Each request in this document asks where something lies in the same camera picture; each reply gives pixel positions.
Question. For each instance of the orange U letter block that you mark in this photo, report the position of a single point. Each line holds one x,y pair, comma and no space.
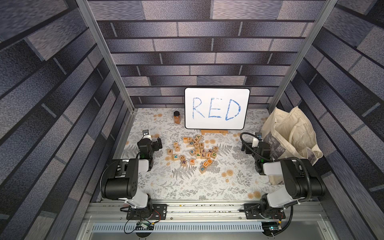
206,164

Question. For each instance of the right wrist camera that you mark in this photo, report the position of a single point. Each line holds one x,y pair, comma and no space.
257,140

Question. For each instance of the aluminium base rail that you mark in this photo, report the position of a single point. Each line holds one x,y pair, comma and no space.
181,216

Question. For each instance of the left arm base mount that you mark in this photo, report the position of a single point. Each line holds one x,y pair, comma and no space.
147,211

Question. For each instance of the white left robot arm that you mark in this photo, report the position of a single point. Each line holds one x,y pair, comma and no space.
120,179

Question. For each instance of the whiteboard with RED writing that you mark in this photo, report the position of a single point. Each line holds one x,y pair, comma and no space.
216,108

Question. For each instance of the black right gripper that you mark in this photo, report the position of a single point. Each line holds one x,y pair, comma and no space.
250,146

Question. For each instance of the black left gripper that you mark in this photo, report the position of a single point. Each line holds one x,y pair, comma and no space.
155,144

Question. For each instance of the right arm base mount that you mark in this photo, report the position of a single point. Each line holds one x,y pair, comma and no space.
255,212

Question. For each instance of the amber spice jar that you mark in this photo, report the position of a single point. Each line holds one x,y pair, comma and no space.
177,117

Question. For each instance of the blue E letter block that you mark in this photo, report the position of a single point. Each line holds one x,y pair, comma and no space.
202,170

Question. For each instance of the floral patterned table mat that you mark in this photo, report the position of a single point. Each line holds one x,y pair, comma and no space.
220,171

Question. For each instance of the cream canvas tote bag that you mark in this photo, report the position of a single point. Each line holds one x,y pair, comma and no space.
291,134

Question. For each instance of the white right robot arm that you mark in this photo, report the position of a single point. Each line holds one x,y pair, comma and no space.
301,183

